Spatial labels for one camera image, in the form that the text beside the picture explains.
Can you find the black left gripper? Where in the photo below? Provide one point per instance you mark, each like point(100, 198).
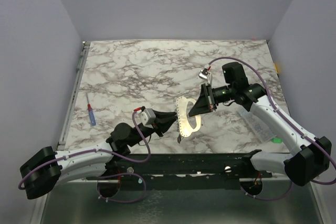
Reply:
point(163, 121)

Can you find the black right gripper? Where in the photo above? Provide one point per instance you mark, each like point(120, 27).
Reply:
point(208, 97)

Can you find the key with black tag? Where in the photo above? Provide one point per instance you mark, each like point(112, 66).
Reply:
point(179, 139)

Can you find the key with green tag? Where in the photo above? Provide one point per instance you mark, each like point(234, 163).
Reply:
point(276, 140)

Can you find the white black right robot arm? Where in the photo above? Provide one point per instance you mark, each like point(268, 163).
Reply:
point(309, 156)

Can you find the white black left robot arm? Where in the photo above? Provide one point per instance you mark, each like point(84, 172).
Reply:
point(47, 168)

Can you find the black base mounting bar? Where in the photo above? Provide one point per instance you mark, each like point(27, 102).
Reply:
point(187, 171)

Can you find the clear plastic box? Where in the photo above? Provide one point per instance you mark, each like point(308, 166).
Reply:
point(259, 128)

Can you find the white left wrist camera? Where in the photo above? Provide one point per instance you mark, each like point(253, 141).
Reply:
point(147, 117)

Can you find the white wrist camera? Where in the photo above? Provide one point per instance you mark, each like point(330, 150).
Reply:
point(147, 117)
point(206, 75)

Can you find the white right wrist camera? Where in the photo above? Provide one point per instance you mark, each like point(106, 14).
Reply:
point(206, 75)

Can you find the blue handled screwdriver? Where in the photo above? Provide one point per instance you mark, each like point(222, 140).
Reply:
point(90, 112)

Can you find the aluminium table edge rail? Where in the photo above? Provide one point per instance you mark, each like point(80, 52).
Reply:
point(79, 72)

